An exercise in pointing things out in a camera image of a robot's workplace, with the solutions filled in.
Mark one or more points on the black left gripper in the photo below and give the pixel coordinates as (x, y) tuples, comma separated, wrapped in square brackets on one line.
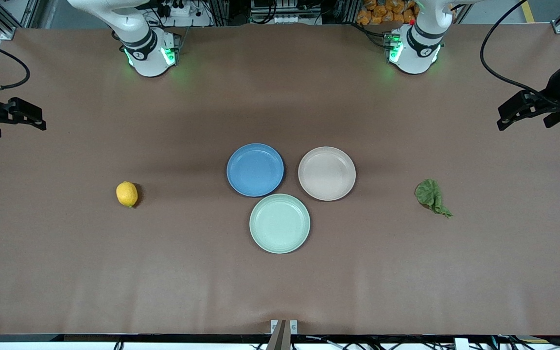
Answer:
[(555, 98)]

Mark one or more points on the green lettuce leaf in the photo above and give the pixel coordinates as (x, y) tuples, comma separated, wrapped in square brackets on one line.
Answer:
[(429, 194)]

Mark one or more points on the yellow lemon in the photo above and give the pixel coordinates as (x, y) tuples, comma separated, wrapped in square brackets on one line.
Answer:
[(127, 194)]

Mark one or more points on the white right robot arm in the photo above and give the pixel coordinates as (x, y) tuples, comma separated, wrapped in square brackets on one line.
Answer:
[(140, 41)]

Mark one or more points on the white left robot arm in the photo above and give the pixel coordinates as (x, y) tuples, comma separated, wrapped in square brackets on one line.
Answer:
[(416, 46)]

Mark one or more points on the bag of orange snacks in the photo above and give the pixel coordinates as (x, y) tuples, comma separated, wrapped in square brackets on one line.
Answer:
[(382, 12)]

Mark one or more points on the brown paper table cover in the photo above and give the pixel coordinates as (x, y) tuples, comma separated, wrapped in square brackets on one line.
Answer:
[(114, 272)]

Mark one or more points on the white power strip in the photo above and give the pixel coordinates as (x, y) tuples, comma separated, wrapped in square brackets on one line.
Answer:
[(183, 12)]

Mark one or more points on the beige plate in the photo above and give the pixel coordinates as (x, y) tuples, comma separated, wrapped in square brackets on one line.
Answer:
[(327, 173)]

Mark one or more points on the blue plate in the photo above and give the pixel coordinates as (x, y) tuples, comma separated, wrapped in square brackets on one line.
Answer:
[(255, 169)]

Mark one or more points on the pale green plate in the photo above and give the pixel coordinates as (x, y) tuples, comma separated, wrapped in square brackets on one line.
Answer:
[(279, 223)]

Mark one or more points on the black table edge rail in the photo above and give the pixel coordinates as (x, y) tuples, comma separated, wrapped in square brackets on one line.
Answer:
[(114, 338)]

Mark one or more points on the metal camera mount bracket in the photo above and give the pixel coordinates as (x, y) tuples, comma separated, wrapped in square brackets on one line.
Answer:
[(283, 333)]

